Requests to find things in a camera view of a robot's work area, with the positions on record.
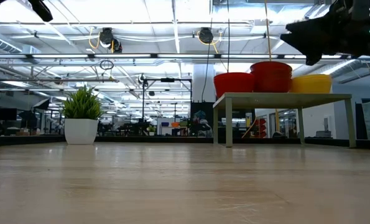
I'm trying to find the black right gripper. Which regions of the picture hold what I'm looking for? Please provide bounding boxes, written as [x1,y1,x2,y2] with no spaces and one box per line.
[279,0,370,67]

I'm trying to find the red storage bins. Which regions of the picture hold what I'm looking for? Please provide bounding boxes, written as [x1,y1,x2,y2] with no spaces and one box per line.
[254,118,267,139]

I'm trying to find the green plant in white pot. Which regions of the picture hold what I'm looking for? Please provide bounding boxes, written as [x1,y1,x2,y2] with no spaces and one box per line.
[62,85,104,146]

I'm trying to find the yellow hanging cable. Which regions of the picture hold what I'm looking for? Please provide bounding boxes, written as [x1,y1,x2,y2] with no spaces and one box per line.
[264,0,273,63]

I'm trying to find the ceiling cable reel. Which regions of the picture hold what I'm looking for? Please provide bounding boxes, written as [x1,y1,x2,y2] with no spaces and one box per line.
[137,73,149,88]
[98,27,123,54]
[198,27,215,44]

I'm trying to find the black cable loop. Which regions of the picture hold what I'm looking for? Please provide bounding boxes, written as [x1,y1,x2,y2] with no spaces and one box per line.
[99,59,115,71]

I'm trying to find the black hanging cable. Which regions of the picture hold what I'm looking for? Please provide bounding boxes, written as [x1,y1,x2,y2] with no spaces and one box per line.
[226,0,231,74]

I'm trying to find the thin black reel cable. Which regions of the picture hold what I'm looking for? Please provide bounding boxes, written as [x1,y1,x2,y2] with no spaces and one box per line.
[201,42,211,103]

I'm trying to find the black gantry frame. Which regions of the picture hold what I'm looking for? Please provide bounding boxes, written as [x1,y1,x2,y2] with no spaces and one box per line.
[142,77,193,138]

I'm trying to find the black aluminium table frame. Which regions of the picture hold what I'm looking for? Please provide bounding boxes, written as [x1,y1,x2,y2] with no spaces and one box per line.
[0,134,370,149]

